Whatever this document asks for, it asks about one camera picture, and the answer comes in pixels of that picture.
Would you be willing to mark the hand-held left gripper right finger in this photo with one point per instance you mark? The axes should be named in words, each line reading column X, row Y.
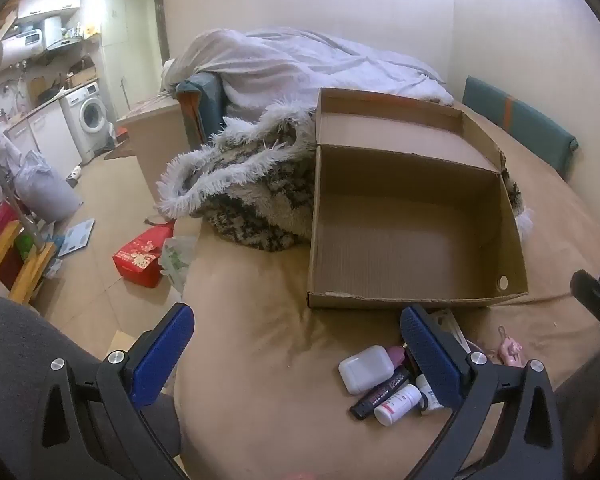
column 430, row 360

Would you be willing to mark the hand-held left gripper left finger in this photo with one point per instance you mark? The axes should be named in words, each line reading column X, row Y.
column 162, row 350

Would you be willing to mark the small pink bottle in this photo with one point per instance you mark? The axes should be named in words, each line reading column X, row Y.
column 396, row 357

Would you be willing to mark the white earbuds case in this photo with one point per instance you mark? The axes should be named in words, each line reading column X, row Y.
column 365, row 370

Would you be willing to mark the black tube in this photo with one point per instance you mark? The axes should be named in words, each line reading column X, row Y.
column 375, row 400

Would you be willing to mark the cardboard box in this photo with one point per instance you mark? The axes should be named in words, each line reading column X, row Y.
column 410, row 220

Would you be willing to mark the white bottle with blue label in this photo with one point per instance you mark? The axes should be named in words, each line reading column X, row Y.
column 422, row 392

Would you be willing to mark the white pill bottle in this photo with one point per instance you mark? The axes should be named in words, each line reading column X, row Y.
column 397, row 405

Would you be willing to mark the white plastic bag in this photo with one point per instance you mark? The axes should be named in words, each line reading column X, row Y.
column 177, row 260

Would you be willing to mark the red gift box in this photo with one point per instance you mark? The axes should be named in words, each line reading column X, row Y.
column 135, row 260

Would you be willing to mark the person's grey trouser leg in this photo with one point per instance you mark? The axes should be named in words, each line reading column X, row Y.
column 25, row 360

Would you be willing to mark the bathroom scale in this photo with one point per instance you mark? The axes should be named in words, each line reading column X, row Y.
column 77, row 237

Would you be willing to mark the yellow wooden rack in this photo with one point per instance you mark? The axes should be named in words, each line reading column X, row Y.
column 30, row 270

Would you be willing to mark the fluffy leopard print coat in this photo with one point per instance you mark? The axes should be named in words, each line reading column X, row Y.
column 250, row 200

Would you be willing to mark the teal cushion with orange stripe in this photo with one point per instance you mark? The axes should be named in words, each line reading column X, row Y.
column 530, row 125

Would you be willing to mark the grey trash bag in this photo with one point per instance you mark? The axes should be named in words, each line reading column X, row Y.
column 45, row 195

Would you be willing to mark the beige bedside cabinet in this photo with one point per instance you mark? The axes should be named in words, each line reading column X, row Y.
column 155, row 150

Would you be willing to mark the white kitchen base cabinet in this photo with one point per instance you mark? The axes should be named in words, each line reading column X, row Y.
column 50, row 135

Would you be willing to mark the white washing machine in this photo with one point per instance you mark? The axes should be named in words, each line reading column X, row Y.
column 87, row 115

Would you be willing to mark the white blanket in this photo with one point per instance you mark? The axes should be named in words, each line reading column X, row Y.
column 290, row 70

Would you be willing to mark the white water heater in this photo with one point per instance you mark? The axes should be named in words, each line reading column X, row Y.
column 15, row 50

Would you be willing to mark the white cylindrical appliance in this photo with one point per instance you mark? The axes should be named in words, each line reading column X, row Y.
column 52, row 32

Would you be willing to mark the white wall cabinet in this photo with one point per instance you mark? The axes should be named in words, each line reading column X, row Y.
column 50, row 7

